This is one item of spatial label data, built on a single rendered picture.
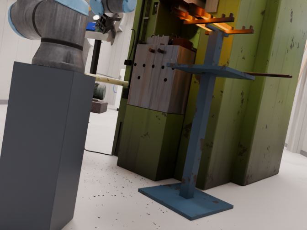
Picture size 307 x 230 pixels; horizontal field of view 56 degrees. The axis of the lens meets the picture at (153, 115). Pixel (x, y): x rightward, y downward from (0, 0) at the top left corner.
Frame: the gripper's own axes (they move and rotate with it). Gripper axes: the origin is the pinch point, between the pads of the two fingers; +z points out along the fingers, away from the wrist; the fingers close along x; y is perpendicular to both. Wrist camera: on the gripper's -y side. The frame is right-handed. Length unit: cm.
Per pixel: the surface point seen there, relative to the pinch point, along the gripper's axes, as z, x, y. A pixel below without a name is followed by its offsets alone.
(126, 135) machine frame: 55, 48, 3
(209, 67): -35, 61, -3
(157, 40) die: 7.1, 16.2, -41.2
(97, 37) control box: 34.7, -22.7, -27.1
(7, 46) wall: 260, -210, -81
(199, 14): -45, 38, -16
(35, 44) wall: 301, -223, -145
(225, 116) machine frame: 10, 88, -37
